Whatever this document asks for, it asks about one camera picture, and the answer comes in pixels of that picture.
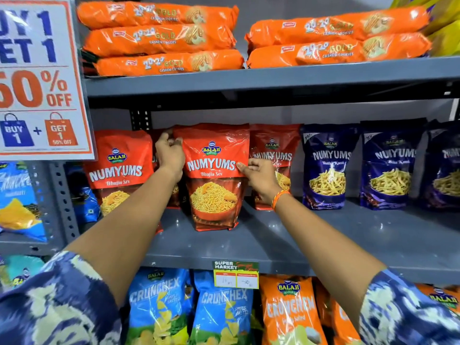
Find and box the person's left hand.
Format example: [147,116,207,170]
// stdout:
[155,131,186,183]

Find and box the person's right hand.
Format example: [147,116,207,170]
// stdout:
[236,158,285,205]

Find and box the person's left forearm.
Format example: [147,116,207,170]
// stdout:
[65,165,184,309]

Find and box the person's right forearm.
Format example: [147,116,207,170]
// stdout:
[271,197,387,331]

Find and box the orange wristband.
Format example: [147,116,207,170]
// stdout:
[271,190,291,212]

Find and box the orange cookie roll packet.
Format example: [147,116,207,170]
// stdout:
[83,24,238,58]
[245,6,430,51]
[76,1,240,31]
[247,32,432,69]
[93,49,245,76]

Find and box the dark blue snack packet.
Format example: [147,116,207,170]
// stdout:
[420,120,460,213]
[301,124,361,210]
[360,118,427,211]

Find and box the grey metal shelf board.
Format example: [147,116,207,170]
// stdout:
[80,197,460,285]
[83,56,460,109]

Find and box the yellow white shelf price tag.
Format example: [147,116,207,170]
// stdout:
[212,261,259,290]

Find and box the grey perforated shelf upright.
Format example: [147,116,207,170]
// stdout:
[48,161,81,245]

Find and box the white orange-bordered offer sign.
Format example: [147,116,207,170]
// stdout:
[0,0,97,161]

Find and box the orange chips packet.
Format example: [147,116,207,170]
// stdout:
[259,275,328,345]
[314,280,363,345]
[416,283,460,317]

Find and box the grey side shelf board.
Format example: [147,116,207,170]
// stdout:
[0,231,66,256]

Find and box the teal chips packet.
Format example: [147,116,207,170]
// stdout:
[0,254,46,291]

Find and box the blue patterned left sleeve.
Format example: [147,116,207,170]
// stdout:
[0,251,123,345]

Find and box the blue patterned sleeve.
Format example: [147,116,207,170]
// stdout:
[359,269,460,345]
[0,251,123,345]

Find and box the blue patterned right sleeve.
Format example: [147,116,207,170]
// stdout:
[359,269,460,345]

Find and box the yellow snack packet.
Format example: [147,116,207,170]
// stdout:
[428,21,460,57]
[390,0,460,35]

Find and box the black slotted shelf bracket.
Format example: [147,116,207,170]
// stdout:
[129,110,152,132]

